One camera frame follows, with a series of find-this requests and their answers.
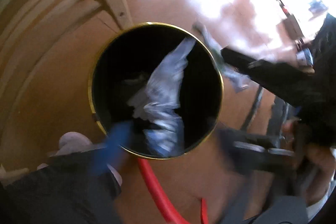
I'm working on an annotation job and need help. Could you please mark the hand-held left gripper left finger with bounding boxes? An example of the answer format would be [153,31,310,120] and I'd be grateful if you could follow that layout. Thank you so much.
[0,120,134,224]

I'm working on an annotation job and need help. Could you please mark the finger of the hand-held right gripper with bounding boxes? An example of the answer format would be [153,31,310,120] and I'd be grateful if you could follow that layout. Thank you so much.
[220,48,263,76]

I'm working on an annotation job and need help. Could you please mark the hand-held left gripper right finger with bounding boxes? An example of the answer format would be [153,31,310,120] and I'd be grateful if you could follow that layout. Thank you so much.
[218,128,308,224]

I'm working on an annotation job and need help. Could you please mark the green white wrapper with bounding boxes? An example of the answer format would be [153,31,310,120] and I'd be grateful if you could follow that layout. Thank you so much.
[193,23,250,93]

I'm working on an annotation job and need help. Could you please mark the white blue wrapper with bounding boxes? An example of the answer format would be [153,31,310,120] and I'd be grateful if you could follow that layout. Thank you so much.
[127,38,197,157]

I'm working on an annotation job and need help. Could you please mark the black bin with gold rim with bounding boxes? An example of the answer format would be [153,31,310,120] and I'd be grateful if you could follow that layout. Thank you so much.
[88,22,225,160]

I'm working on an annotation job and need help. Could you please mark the person's right hand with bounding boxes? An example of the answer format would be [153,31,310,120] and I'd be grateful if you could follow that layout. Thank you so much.
[282,119,336,205]

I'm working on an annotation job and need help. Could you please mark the white slipper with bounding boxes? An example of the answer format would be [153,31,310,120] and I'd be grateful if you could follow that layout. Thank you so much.
[37,132,124,186]

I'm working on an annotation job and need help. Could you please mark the black metal frame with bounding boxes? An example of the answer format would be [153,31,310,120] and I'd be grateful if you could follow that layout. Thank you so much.
[243,85,292,140]

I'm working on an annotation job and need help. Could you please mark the red cable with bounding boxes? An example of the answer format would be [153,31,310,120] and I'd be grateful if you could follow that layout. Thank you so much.
[136,157,209,224]

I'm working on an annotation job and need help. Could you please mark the wooden door frame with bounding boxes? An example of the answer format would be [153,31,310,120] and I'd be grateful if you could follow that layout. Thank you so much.
[0,0,133,98]

